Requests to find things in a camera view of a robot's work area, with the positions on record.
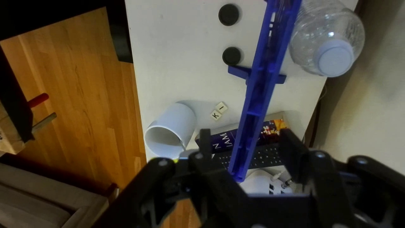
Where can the white plastic container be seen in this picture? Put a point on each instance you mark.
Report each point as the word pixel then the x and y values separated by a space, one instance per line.
pixel 327 38

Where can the white mug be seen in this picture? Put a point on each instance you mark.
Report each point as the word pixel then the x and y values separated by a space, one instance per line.
pixel 170 132

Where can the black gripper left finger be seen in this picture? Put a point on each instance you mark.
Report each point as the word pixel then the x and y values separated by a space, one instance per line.
pixel 205 142

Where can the white table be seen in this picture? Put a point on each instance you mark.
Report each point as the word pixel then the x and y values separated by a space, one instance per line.
pixel 177 48

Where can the blue connect four grid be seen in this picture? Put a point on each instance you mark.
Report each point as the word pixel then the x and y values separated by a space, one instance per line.
pixel 260 80

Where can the letter tile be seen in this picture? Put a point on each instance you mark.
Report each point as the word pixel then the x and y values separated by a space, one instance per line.
pixel 220 109

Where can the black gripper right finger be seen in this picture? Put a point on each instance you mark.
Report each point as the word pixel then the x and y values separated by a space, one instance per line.
pixel 293 154

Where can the black token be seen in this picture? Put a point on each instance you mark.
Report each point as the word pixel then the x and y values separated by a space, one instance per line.
pixel 227 14
pixel 231 56

